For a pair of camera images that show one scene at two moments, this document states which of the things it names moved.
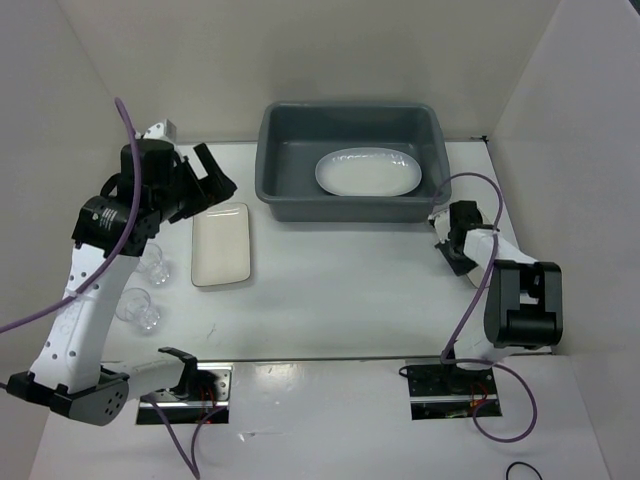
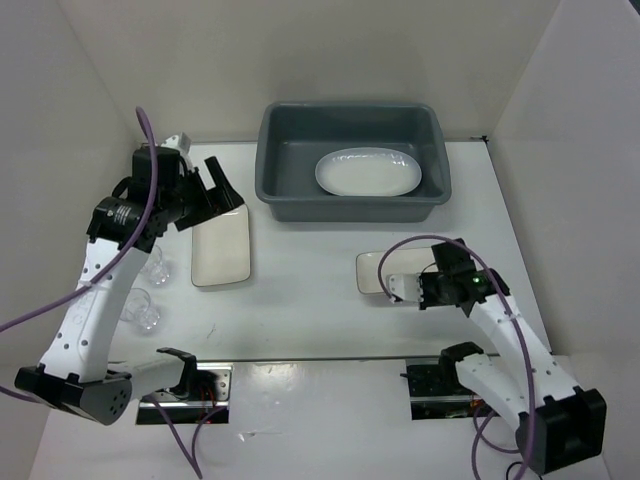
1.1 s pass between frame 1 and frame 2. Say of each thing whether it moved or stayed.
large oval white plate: stayed
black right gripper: moved
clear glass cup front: stayed
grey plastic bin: stayed
